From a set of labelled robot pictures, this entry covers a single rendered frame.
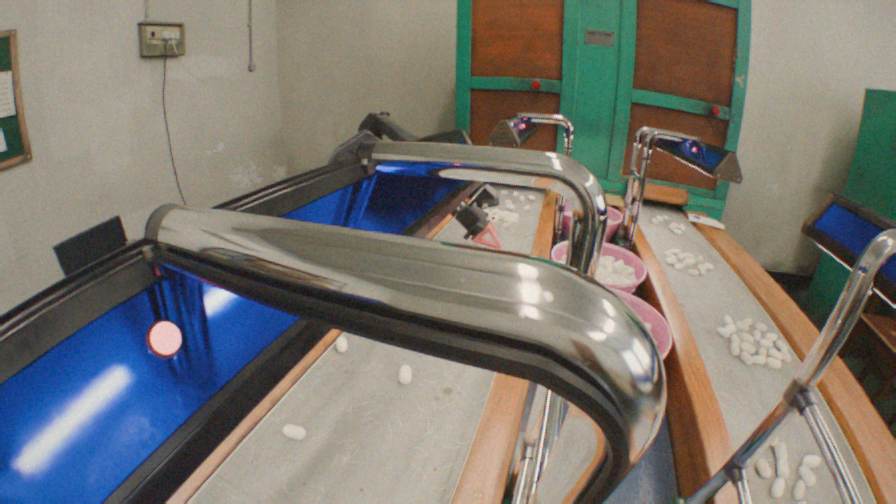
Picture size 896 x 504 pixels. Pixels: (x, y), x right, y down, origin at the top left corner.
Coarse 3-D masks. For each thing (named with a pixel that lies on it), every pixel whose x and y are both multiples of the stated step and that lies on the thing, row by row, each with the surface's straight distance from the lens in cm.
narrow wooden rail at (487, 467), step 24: (552, 216) 122; (504, 384) 52; (528, 384) 53; (504, 408) 49; (480, 432) 46; (504, 432) 46; (480, 456) 44; (504, 456) 44; (480, 480) 43; (504, 480) 43
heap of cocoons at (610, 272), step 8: (608, 256) 103; (600, 264) 97; (608, 264) 98; (616, 264) 99; (600, 272) 93; (608, 272) 94; (616, 272) 97; (624, 272) 96; (632, 272) 98; (600, 280) 90; (608, 280) 89; (616, 280) 90; (624, 280) 92; (632, 280) 93
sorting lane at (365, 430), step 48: (528, 192) 160; (528, 240) 105; (336, 384) 57; (384, 384) 55; (432, 384) 55; (480, 384) 55; (336, 432) 51; (384, 432) 49; (432, 432) 49; (240, 480) 51; (288, 480) 49; (336, 480) 47; (384, 480) 46; (432, 480) 45
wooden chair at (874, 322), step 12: (864, 324) 242; (876, 324) 245; (888, 324) 259; (852, 336) 247; (876, 336) 233; (888, 336) 240; (876, 348) 235; (888, 348) 228; (888, 360) 230; (864, 372) 285; (888, 384) 230; (876, 396) 233; (888, 396) 241; (888, 420) 273
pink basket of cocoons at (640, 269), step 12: (552, 252) 92; (564, 252) 100; (612, 252) 104; (624, 252) 103; (624, 264) 103; (636, 264) 99; (636, 276) 97; (612, 288) 83; (624, 288) 85; (624, 300) 91
